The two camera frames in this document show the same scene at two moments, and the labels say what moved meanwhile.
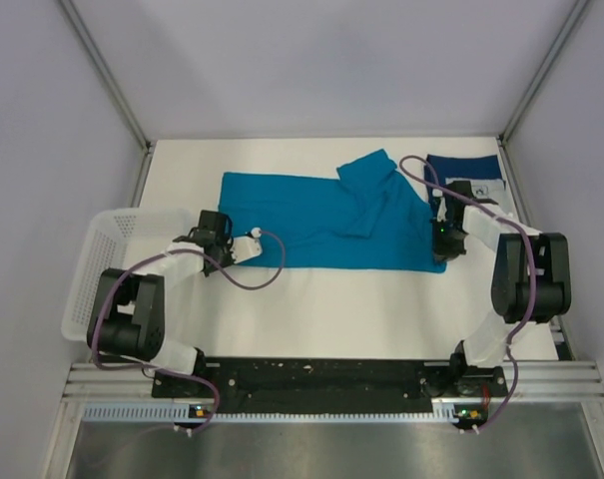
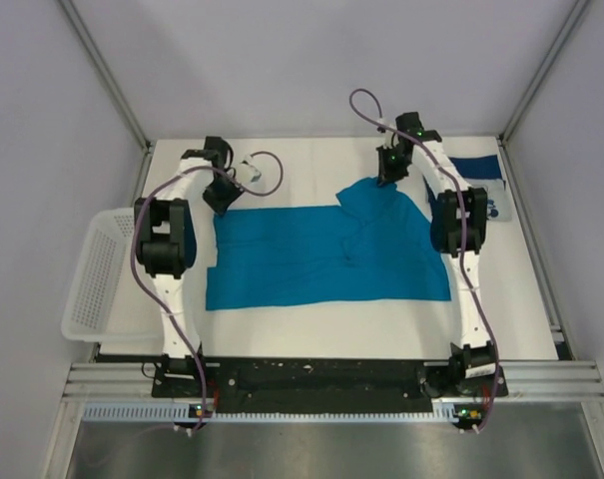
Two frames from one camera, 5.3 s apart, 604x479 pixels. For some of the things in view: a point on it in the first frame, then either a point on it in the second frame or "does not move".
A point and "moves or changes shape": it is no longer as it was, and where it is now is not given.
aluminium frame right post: x=542 y=70 does not move
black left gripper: x=224 y=241 -> x=222 y=206
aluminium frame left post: x=106 y=73 does not move
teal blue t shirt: x=369 y=218 moves or changes shape
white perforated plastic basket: x=117 y=239 does not move
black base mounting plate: x=329 y=385 does not move
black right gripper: x=443 y=252 -> x=384 y=175
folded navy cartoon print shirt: x=483 y=175 does not move
